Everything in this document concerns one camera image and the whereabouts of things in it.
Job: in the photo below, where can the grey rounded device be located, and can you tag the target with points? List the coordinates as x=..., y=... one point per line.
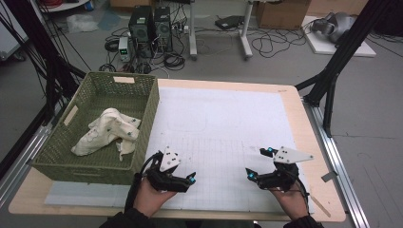
x=339, y=25

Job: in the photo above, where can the black flat device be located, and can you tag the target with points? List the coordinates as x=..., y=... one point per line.
x=228, y=22

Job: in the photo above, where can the brown cardboard box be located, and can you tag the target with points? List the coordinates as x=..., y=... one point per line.
x=282, y=14

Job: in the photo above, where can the cream printed cloth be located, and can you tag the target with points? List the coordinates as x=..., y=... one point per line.
x=104, y=128

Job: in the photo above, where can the white desk leg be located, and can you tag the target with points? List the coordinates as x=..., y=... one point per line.
x=246, y=31
x=192, y=31

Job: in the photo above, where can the small grey tag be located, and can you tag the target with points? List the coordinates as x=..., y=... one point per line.
x=329, y=176

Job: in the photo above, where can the black computer tower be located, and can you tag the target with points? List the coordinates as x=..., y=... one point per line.
x=163, y=28
x=141, y=30

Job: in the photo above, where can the aluminium rail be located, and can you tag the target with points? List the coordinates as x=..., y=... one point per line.
x=22, y=158
x=342, y=164

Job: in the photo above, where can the person's left hand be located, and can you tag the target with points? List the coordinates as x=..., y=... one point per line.
x=149, y=199

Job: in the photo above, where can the clear plastic bag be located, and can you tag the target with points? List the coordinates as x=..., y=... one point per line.
x=81, y=23

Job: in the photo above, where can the thin wooden stick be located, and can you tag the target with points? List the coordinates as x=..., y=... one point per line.
x=320, y=205

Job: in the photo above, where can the white floor platform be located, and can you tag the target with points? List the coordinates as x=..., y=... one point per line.
x=323, y=47

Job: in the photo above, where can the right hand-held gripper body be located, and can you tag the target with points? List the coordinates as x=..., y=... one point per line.
x=282, y=177

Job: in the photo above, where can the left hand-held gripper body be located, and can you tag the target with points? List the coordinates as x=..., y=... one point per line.
x=168, y=182

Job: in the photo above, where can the green woven basket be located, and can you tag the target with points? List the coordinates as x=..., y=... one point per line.
x=95, y=161

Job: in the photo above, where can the white cabinet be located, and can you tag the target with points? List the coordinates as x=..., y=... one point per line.
x=11, y=34

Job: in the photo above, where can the black metal frame stand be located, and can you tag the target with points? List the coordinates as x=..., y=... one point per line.
x=47, y=63
x=345, y=47

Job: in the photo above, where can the person's right hand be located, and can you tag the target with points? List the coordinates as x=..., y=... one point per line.
x=294, y=202

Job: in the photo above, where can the grey power supply unit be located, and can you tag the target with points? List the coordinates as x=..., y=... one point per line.
x=124, y=49

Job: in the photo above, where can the white gridded foam mat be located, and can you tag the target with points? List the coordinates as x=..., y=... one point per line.
x=221, y=120

